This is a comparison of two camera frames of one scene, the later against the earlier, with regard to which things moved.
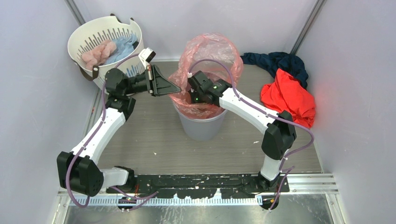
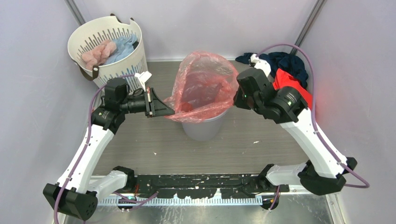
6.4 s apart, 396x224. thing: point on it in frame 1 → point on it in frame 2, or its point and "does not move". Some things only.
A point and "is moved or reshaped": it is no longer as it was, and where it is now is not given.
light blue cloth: (124, 47) does not move
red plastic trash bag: (213, 54) is moved or reshaped
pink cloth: (93, 58) does not move
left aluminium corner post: (75, 11) does not move
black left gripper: (157, 85) → (154, 106)
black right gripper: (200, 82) → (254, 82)
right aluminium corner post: (317, 8) does not move
